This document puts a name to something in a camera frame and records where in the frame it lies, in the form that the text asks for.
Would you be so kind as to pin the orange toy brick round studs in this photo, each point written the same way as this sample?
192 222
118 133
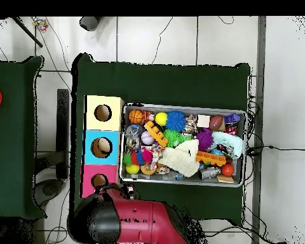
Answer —
156 133

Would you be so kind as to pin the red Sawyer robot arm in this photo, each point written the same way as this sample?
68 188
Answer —
142 223

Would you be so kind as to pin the wooden box three holes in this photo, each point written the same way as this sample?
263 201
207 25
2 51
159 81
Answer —
114 124

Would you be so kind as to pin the clear shallow mesh bin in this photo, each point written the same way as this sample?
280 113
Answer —
188 181

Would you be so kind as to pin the yellow ball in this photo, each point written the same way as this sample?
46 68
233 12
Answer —
161 119

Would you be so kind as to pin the green spiky ball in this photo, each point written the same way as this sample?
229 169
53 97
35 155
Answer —
173 138

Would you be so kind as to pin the small orange basketball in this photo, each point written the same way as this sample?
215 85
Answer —
136 116

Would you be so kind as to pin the blue spiky ball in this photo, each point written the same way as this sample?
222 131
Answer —
176 121

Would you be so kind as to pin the cream knitted cloth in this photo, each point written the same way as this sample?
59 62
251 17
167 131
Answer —
183 158

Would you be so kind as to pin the purple spiky ball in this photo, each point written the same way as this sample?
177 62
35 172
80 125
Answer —
205 140

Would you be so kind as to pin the long flat orange toy brick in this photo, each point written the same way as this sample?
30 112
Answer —
211 158

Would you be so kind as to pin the brown toy football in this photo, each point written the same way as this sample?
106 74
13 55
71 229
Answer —
216 122

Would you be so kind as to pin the light blue cloth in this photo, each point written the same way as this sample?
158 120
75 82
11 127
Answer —
229 142

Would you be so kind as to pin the black upright bar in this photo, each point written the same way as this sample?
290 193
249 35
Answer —
63 132

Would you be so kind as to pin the grey round base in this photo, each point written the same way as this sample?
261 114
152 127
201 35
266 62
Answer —
50 189

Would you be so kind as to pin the grey object on floor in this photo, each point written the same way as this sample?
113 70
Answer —
90 22

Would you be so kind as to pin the dark green side table cloth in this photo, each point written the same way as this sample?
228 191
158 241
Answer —
12 152

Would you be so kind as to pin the small colourful item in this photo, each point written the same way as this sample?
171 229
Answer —
40 23

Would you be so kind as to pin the black stick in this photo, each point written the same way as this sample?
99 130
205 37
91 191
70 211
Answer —
25 30

